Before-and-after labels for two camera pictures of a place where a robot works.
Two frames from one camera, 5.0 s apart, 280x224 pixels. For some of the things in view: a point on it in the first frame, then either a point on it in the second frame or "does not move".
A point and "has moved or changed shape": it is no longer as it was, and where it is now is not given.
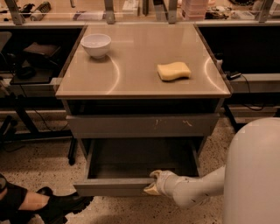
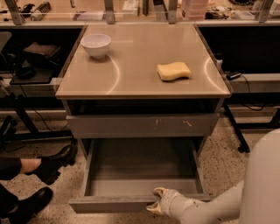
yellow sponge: (172, 71) does not move
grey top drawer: (145, 125) does not move
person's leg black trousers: (10, 206) → (10, 170)
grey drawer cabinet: (147, 80) does not move
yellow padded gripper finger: (151, 189) → (156, 208)
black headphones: (26, 73) does not move
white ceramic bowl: (96, 45) does not move
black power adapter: (231, 76) does not move
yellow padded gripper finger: (158, 173) → (162, 190)
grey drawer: (122, 167) has moved or changed shape
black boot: (61, 206) → (51, 164)
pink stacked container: (195, 9) does not move
